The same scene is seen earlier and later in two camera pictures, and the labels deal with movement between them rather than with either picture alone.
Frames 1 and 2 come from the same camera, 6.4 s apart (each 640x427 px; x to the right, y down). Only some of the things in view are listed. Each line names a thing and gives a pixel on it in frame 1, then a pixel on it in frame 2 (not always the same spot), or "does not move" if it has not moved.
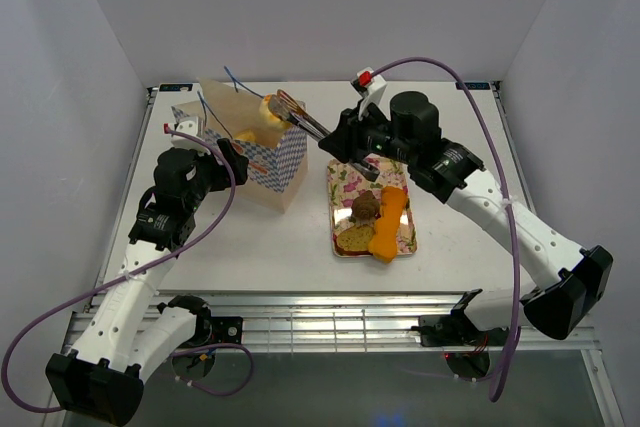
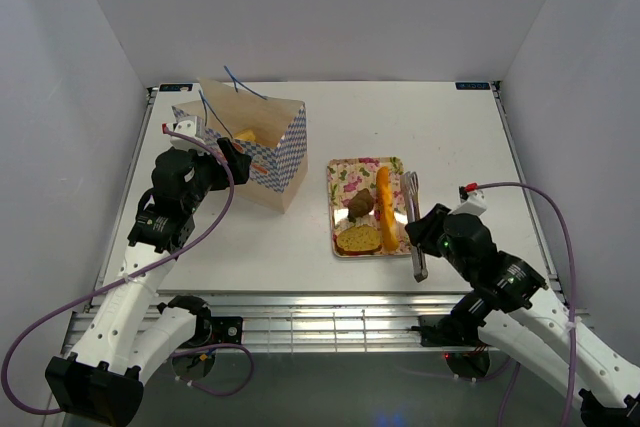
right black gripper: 344,141 to 422,230
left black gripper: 238,162 does not move
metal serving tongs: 282,105 to 411,204
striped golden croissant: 246,134 does not move
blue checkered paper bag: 277,153 does not move
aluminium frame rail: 341,322 does not move
